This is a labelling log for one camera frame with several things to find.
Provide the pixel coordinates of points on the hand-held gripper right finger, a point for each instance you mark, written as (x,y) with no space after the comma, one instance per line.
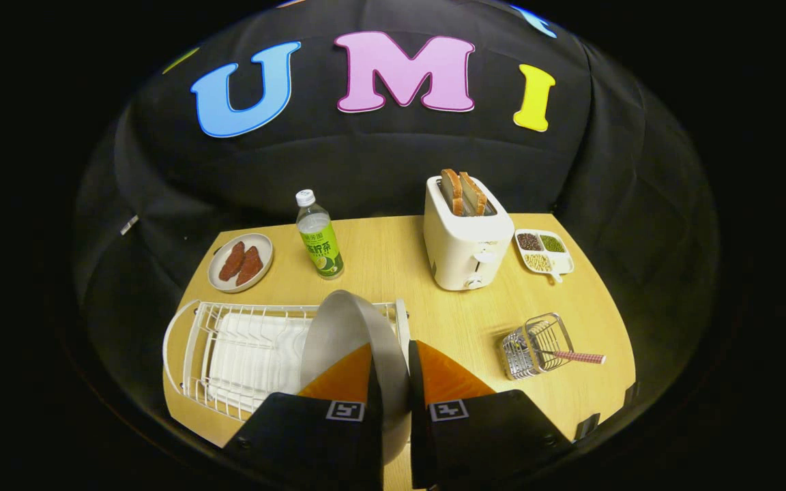
(417,436)

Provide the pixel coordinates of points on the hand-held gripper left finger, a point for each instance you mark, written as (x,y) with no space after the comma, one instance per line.
(374,436)

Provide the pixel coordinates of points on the white round plate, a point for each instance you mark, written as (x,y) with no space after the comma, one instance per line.
(348,327)

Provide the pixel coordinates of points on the small beige plate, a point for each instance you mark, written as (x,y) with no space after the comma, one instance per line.
(263,245)

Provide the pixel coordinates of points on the white divided dish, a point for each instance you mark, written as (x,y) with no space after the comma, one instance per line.
(562,264)

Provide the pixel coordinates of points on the white toaster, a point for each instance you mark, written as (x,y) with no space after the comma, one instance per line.
(461,252)

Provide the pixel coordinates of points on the green label drink bottle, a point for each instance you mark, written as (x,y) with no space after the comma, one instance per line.
(321,249)

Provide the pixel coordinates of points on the red sausage piece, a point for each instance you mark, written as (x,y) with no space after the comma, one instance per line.
(250,266)
(231,261)

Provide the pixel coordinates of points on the pile of yellow soybeans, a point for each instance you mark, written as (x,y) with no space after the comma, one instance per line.
(537,262)

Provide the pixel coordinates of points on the pile of dark red beans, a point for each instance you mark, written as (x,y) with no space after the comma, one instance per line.
(529,242)

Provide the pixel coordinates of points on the pile of green beans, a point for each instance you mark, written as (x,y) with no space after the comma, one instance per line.
(552,244)

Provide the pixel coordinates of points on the black backdrop cloth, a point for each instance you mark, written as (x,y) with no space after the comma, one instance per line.
(366,164)

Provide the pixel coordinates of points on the small white clip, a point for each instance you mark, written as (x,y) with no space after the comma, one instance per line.
(129,224)

